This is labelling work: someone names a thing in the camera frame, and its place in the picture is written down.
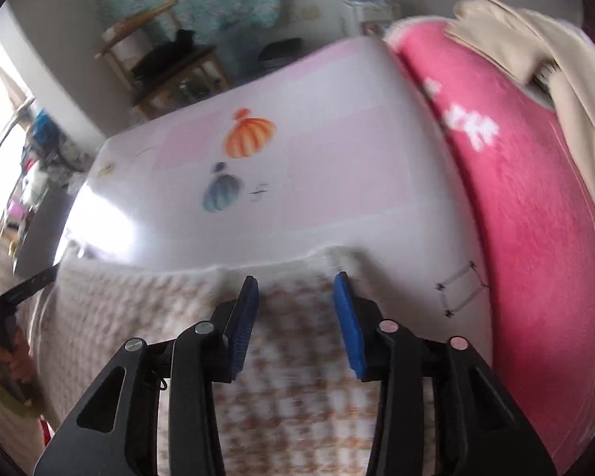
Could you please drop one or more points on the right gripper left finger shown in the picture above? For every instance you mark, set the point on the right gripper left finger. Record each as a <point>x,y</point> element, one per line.
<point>112,430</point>

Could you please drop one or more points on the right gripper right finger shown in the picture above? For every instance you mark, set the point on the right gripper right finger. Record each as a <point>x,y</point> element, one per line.
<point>441,410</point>

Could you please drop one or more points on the beige houndstooth coat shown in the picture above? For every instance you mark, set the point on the beige houndstooth coat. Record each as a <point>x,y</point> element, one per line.
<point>294,409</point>

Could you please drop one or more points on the green sleeve forearm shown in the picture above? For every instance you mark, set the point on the green sleeve forearm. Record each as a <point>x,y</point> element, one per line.
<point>20,432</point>

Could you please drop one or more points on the black clothing on chair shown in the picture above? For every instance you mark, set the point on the black clothing on chair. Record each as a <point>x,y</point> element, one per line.
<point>165,56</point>

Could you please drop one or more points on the person's left hand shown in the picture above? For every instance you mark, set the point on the person's left hand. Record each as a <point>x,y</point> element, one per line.
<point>17,364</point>

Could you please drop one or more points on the dark cabinet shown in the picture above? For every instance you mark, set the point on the dark cabinet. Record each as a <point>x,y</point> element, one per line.
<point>42,238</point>

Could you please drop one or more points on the pink floral blanket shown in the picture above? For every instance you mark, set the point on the pink floral blanket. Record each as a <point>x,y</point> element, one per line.
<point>537,225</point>

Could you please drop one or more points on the wooden chair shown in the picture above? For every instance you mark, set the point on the wooden chair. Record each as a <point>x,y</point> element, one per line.
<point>204,61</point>

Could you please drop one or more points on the black rice cooker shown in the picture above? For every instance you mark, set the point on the black rice cooker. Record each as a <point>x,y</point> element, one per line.
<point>278,54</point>

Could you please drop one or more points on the cream jacket on bed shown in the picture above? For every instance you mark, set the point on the cream jacket on bed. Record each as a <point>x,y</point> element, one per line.
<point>531,47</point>

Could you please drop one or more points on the white water dispenser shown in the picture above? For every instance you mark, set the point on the white water dispenser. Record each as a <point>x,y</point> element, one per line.
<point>369,18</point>

